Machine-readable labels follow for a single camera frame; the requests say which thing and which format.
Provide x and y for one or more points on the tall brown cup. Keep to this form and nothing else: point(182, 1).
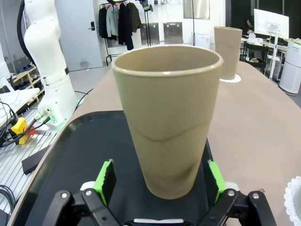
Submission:
point(228, 54)
point(167, 113)

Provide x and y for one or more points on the black plastic serving tray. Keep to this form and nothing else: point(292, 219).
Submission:
point(94, 150)

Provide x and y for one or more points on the grey metal wall panel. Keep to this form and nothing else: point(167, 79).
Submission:
point(150, 34)
point(173, 33)

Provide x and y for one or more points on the black flat box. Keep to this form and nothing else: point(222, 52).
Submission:
point(35, 161)

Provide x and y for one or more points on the grey jacket on rack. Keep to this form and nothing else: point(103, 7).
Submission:
point(112, 22)

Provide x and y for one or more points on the white air purifier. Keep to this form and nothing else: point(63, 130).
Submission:
point(291, 68)

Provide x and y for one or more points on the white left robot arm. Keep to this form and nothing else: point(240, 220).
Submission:
point(49, 70)

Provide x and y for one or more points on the white scalloped paper coaster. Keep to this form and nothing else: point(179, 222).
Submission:
point(288, 195)
point(237, 79)

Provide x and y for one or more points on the black coat on rack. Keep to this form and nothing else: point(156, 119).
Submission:
point(128, 26)

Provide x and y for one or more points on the wooden shoe rack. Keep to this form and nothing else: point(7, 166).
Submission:
point(26, 77)

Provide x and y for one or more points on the yellow emergency stop box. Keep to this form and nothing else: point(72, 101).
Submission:
point(18, 127)

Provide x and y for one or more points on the black jacket on rack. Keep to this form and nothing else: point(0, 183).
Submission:
point(102, 22)

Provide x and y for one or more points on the small white box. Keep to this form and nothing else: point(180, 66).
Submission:
point(202, 40)

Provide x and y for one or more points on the white computer monitor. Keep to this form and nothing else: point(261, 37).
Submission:
point(270, 21)

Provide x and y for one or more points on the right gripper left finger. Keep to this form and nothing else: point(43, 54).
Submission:
point(98, 202)

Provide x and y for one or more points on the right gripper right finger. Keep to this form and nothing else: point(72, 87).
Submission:
point(225, 207)

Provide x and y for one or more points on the black clothes rack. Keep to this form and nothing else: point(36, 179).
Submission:
point(107, 51)

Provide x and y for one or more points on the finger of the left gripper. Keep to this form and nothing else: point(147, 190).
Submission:
point(146, 5)

